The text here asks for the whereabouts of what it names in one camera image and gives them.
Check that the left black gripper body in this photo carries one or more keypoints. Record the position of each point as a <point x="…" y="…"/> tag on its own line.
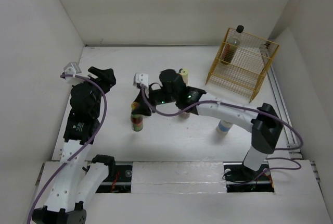
<point x="97" y="91"/>

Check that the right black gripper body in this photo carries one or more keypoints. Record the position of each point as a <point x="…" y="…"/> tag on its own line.
<point x="161" y="96"/>

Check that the ketchup bottle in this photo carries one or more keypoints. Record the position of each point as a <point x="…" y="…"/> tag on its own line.
<point x="136" y="119"/>

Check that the tall red-label sauce bottle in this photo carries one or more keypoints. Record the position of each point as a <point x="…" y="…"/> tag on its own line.
<point x="231" y="46"/>

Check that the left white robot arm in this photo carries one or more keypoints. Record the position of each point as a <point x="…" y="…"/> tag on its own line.
<point x="66" y="194"/>

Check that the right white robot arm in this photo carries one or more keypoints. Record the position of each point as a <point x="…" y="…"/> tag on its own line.
<point x="263" y="124"/>

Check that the pink-lid spice shaker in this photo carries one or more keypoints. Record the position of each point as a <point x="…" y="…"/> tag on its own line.
<point x="184" y="115"/>

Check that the yellow-lid white shaker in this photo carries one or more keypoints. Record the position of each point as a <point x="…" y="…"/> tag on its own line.
<point x="184" y="74"/>

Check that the silver-lid blue-label shaker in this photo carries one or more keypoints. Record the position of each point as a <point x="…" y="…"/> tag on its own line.
<point x="223" y="127"/>

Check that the white foam front board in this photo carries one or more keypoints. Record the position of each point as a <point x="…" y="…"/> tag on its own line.
<point x="194" y="192"/>

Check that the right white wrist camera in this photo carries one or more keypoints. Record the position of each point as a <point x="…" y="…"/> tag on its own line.
<point x="141" y="80"/>

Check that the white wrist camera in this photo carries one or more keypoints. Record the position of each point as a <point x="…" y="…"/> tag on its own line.
<point x="141" y="80"/>
<point x="71" y="70"/>

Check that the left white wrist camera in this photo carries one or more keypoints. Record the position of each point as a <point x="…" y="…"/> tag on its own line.
<point x="71" y="70"/>

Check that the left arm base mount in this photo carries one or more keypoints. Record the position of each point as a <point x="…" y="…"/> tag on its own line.
<point x="120" y="182"/>

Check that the yellow wire basket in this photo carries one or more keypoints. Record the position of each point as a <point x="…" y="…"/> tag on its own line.
<point x="249" y="67"/>

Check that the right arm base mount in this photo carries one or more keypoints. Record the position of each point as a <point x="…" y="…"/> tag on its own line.
<point x="240" y="179"/>

